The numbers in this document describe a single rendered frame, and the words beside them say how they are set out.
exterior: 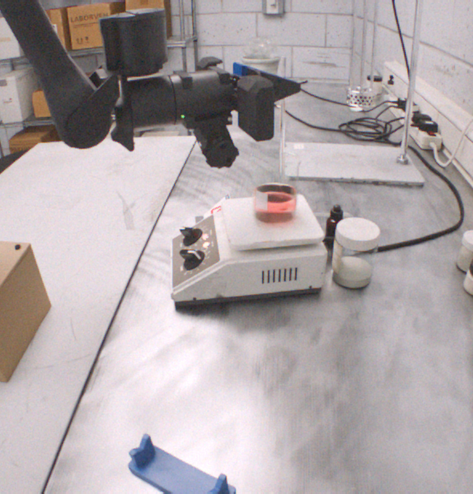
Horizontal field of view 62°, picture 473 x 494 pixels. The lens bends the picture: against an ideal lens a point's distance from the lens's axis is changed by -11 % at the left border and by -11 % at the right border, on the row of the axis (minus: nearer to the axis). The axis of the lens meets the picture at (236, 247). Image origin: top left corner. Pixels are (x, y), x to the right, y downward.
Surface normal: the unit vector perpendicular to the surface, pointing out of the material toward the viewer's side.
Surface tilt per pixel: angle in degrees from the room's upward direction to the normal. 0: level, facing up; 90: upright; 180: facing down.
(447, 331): 0
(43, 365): 0
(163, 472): 0
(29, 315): 90
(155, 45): 93
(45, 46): 93
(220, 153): 90
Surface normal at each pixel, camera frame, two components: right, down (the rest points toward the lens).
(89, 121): 0.40, 0.54
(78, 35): -0.14, 0.57
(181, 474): -0.03, -0.83
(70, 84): 0.18, 0.13
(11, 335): 1.00, 0.03
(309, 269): 0.12, 0.55
